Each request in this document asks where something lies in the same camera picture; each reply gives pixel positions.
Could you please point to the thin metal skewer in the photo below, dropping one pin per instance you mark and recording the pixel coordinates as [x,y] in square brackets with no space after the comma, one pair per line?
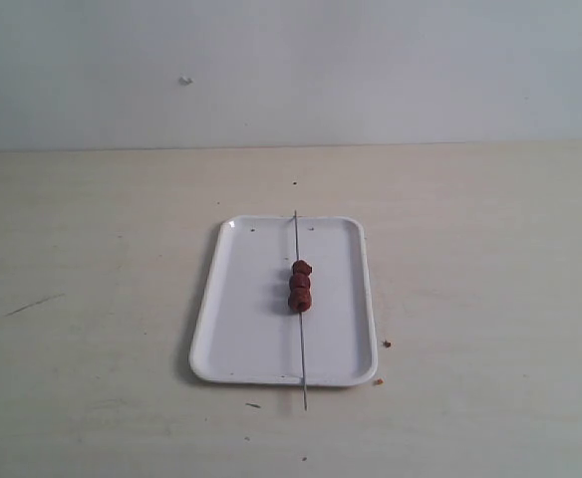
[301,323]

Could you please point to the white rectangular plastic tray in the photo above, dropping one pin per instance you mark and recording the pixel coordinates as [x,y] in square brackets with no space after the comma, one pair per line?
[245,331]

